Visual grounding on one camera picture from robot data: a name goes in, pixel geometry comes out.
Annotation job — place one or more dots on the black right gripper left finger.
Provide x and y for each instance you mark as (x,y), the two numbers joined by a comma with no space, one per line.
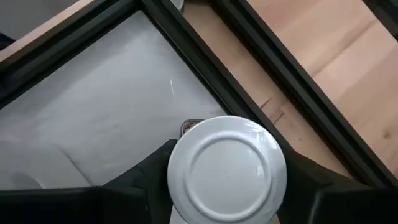
(130,199)

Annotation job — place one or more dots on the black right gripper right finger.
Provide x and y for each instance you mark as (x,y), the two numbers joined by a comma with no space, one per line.
(326,202)

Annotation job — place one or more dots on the white-lid bagel seasoning jar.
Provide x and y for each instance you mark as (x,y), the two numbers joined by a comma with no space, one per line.
(227,171)

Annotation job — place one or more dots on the black aluminium table frame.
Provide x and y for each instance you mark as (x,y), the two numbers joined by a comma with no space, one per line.
(205,62)

